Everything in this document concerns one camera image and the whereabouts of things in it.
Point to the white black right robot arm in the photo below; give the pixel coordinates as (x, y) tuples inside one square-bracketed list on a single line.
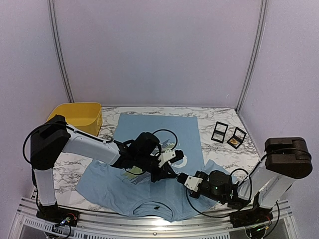
[(286, 160)]

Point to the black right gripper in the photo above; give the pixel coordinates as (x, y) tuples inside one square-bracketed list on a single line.
[(200, 174)]

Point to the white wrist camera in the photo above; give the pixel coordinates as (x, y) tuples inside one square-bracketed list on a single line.
[(190, 182), (168, 156)]

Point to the light blue printed t-shirt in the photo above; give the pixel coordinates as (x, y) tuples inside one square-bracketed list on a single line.
[(133, 194)]

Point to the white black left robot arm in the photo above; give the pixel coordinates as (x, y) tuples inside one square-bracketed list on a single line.
[(56, 136)]

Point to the aluminium corner post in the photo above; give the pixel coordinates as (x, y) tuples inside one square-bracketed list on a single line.
[(254, 55), (58, 50)]

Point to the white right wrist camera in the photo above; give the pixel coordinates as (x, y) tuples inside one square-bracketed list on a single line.
[(190, 182)]

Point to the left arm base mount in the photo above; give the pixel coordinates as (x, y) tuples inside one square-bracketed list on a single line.
[(60, 216)]

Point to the aluminium front rail frame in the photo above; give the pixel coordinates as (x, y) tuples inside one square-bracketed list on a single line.
[(109, 225)]

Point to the black brooch box base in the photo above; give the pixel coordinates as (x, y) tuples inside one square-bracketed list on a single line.
[(219, 132)]

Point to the left aluminium corner post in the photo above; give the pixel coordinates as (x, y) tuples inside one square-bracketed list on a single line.
[(58, 50)]

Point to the right aluminium corner post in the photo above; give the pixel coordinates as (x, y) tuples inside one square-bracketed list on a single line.
[(254, 55)]

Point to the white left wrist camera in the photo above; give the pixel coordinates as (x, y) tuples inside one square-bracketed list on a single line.
[(168, 156)]

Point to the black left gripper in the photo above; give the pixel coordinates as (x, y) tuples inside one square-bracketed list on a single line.
[(163, 173)]

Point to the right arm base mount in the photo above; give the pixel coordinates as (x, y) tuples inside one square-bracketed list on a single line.
[(250, 217)]

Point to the yellow plastic basket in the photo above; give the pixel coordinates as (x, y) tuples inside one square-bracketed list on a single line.
[(85, 116)]

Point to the black brooch box lid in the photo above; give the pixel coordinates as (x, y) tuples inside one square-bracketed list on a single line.
[(239, 135)]

